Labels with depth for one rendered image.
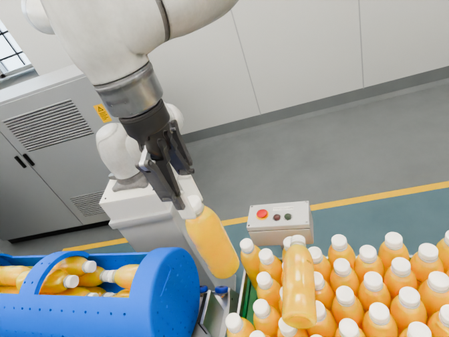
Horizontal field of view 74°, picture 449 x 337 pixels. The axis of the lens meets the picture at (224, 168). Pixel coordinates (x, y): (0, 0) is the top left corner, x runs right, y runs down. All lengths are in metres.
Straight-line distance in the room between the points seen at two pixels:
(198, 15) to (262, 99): 3.10
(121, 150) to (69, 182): 1.75
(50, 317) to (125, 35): 0.83
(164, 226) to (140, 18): 1.13
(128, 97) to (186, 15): 0.14
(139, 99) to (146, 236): 1.14
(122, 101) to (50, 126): 2.27
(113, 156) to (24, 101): 1.48
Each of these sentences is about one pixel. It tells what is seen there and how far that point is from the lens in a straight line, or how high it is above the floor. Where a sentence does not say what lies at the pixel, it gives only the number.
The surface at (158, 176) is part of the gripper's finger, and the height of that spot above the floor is 1.57.
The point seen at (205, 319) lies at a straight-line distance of 0.94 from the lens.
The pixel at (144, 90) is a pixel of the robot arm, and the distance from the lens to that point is 0.45.
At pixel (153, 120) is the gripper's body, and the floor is 1.65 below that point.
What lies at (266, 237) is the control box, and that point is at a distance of 1.02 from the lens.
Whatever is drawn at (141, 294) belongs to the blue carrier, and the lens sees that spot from 0.84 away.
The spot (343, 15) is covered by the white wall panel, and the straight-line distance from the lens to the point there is 3.40.
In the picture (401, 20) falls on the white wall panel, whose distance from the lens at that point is 3.59.
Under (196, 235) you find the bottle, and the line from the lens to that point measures 0.62.
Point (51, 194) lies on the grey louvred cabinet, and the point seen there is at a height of 0.55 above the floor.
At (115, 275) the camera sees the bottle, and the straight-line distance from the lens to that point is 1.05.
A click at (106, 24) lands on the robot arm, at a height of 1.79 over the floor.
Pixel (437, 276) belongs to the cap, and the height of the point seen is 1.12.
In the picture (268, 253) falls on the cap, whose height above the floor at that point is 1.12.
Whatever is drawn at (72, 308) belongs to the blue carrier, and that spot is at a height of 1.20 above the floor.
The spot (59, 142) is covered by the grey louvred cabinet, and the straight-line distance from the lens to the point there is 2.76.
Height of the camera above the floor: 1.82
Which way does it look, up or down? 35 degrees down
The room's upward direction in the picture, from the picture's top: 22 degrees counter-clockwise
